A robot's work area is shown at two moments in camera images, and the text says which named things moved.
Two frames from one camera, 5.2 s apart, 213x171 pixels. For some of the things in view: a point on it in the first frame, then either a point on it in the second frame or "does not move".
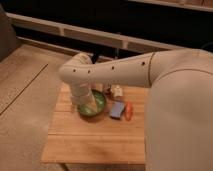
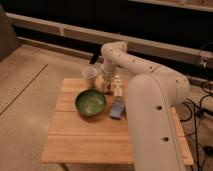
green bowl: (100, 103) does not move
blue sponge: (116, 109) does not move
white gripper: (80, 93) → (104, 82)
